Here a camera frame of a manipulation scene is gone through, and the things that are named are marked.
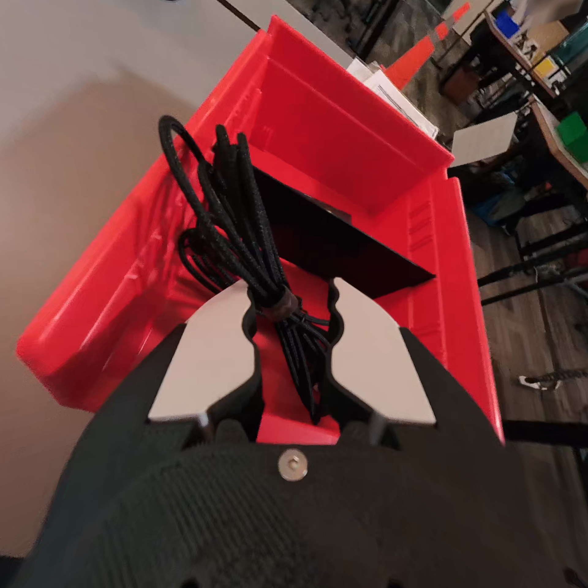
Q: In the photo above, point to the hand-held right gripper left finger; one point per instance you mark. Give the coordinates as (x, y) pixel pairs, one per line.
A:
(206, 358)

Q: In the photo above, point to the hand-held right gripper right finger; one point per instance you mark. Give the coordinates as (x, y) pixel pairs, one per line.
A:
(381, 363)

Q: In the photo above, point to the red plastic bin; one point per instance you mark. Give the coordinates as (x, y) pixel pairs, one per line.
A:
(330, 138)

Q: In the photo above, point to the grey desk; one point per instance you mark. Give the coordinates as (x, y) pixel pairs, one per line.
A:
(69, 160)

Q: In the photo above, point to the black bin divider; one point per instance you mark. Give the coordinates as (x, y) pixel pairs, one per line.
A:
(330, 239)

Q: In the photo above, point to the white board sheet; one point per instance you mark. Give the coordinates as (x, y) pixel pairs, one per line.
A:
(484, 140)

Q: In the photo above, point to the papers in clear sleeve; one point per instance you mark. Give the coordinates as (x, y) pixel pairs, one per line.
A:
(399, 101)

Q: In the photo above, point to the wooden table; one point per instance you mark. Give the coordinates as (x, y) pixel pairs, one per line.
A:
(514, 55)
(558, 151)

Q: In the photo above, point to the green plastic bin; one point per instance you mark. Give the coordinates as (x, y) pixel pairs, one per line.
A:
(574, 135)

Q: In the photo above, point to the orange traffic cone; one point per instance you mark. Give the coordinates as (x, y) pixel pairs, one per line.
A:
(413, 59)

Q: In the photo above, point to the yellow plastic bin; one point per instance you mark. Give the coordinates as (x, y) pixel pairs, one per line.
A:
(545, 70)

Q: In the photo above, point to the blue plastic bin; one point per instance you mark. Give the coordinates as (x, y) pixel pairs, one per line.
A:
(507, 22)

